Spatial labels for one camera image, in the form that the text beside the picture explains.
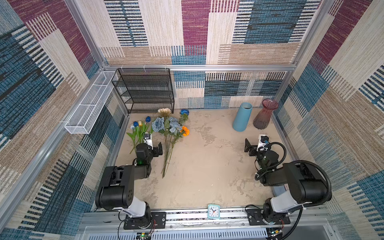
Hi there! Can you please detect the pale blue rose bouquet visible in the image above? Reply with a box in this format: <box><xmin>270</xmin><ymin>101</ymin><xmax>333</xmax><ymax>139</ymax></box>
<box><xmin>152</xmin><ymin>117</ymin><xmax>185</xmax><ymax>178</ymax></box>

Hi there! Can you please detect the teal ceramic vase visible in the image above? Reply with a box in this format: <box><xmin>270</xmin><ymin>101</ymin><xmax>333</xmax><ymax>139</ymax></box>
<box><xmin>233</xmin><ymin>103</ymin><xmax>253</xmax><ymax>132</ymax></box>

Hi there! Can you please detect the orange marigold flower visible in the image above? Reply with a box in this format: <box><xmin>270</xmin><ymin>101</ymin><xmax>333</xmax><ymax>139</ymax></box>
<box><xmin>180</xmin><ymin>126</ymin><xmax>190</xmax><ymax>137</ymax></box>

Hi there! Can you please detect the cream sunflower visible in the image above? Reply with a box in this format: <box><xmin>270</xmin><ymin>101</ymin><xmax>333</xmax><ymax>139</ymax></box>
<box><xmin>158</xmin><ymin>108</ymin><xmax>172</xmax><ymax>119</ymax></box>

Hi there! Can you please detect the bright blue rose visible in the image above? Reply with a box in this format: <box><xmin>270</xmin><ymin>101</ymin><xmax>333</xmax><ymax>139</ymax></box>
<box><xmin>179</xmin><ymin>109</ymin><xmax>190</xmax><ymax>125</ymax></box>

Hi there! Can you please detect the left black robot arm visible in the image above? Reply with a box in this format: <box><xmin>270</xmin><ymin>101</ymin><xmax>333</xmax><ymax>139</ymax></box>
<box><xmin>95</xmin><ymin>143</ymin><xmax>166</xmax><ymax>230</ymax></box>

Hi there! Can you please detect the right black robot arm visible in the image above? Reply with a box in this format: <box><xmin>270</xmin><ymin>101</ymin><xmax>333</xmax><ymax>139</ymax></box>
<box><xmin>244</xmin><ymin>135</ymin><xmax>332</xmax><ymax>225</ymax></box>

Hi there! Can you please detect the red ribbed glass vase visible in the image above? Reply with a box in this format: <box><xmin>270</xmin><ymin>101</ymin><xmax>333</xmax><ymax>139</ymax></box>
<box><xmin>253</xmin><ymin>99</ymin><xmax>279</xmax><ymax>130</ymax></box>

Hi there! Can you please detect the tulip bunch with green leaves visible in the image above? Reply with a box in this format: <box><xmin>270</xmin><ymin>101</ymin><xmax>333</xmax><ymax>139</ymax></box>
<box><xmin>127</xmin><ymin>116</ymin><xmax>153</xmax><ymax>154</ymax></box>

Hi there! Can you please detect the small teal alarm clock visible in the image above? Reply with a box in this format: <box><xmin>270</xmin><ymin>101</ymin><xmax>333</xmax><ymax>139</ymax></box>
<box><xmin>208</xmin><ymin>204</ymin><xmax>220</xmax><ymax>220</ymax></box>

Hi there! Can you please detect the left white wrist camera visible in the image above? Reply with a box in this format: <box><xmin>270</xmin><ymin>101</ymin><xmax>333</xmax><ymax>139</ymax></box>
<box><xmin>144</xmin><ymin>133</ymin><xmax>153</xmax><ymax>148</ymax></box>

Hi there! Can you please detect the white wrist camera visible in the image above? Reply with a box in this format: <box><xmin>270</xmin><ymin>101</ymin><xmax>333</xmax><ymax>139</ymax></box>
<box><xmin>257</xmin><ymin>135</ymin><xmax>269</xmax><ymax>152</ymax></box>
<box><xmin>144</xmin><ymin>133</ymin><xmax>153</xmax><ymax>148</ymax></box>

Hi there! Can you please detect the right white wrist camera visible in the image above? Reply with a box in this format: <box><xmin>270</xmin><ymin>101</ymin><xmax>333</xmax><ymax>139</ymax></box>
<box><xmin>257</xmin><ymin>135</ymin><xmax>269</xmax><ymax>152</ymax></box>

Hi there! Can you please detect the black wire shelf rack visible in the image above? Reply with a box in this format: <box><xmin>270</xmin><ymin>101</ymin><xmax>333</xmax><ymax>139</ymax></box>
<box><xmin>112</xmin><ymin>68</ymin><xmax>175</xmax><ymax>114</ymax></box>

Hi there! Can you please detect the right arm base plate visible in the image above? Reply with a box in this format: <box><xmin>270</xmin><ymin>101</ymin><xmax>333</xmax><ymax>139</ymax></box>
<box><xmin>245</xmin><ymin>206</ymin><xmax>291</xmax><ymax>226</ymax></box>

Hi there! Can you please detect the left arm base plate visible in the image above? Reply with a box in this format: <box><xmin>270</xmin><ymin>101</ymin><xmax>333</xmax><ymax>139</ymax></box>
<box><xmin>123</xmin><ymin>212</ymin><xmax>167</xmax><ymax>230</ymax></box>

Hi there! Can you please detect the white mesh wall basket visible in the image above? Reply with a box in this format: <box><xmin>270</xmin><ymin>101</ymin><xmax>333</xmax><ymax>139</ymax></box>
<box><xmin>65</xmin><ymin>71</ymin><xmax>115</xmax><ymax>135</ymax></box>

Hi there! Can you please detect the aluminium front rail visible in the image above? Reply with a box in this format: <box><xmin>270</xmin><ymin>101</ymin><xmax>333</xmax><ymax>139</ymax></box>
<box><xmin>75</xmin><ymin>207</ymin><xmax>341</xmax><ymax>240</ymax></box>

